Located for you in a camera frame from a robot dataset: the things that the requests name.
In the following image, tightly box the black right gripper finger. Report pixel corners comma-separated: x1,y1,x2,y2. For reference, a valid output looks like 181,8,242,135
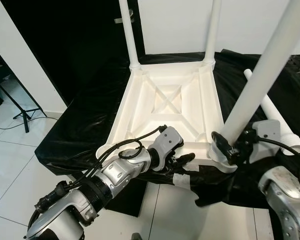
211,131,238,164

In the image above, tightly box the black work table leg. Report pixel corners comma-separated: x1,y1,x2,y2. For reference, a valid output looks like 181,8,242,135
106,180,147,218

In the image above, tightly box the black shiny table cover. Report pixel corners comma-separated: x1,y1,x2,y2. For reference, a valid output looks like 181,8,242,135
35,49,300,208

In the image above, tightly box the black tripod stand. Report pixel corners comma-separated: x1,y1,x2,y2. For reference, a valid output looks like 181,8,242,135
0,65,46,133

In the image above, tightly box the white work table frame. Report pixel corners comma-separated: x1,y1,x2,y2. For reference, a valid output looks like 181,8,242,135
172,170,201,202

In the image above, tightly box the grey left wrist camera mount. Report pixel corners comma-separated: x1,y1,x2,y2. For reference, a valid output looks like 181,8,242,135
152,126,185,167

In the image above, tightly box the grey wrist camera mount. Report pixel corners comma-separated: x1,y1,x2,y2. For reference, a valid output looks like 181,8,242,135
251,120,282,163
152,126,185,167

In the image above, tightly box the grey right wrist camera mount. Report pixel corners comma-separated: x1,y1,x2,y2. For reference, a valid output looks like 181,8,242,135
251,120,282,163

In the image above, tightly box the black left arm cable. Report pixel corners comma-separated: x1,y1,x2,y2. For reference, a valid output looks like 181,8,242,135
82,125,168,176

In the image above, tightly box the silver door handle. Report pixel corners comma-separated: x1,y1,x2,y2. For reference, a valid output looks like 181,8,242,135
114,11,137,26

